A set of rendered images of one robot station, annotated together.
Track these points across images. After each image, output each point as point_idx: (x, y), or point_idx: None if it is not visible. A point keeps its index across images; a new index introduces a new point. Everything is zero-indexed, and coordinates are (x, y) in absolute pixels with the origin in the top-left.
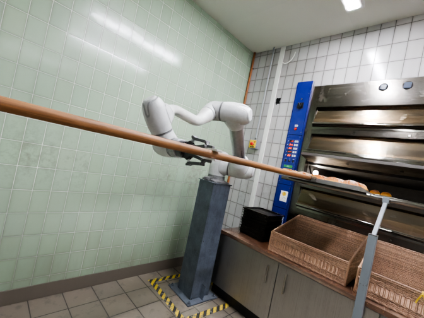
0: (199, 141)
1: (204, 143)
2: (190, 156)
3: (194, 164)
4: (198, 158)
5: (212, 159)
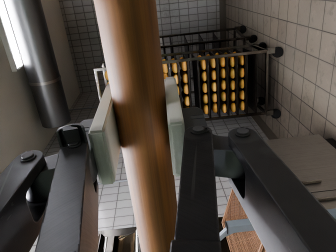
0: (5, 204)
1: (47, 168)
2: (218, 244)
3: (288, 174)
4: (197, 159)
5: (172, 82)
